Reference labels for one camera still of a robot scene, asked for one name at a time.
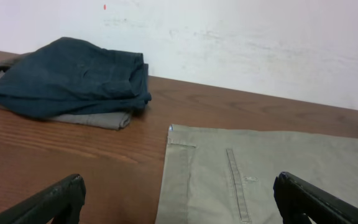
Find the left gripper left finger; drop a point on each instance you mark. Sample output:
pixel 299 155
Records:
pixel 59 203

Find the folded grey garment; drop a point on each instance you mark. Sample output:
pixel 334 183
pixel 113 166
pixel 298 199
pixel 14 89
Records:
pixel 115 120

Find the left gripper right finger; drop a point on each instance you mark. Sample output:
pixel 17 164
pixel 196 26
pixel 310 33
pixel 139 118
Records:
pixel 298 201

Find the khaki green shorts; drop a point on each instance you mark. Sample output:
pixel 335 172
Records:
pixel 227 176

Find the folded navy blue shorts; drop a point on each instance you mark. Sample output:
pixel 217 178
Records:
pixel 73 76

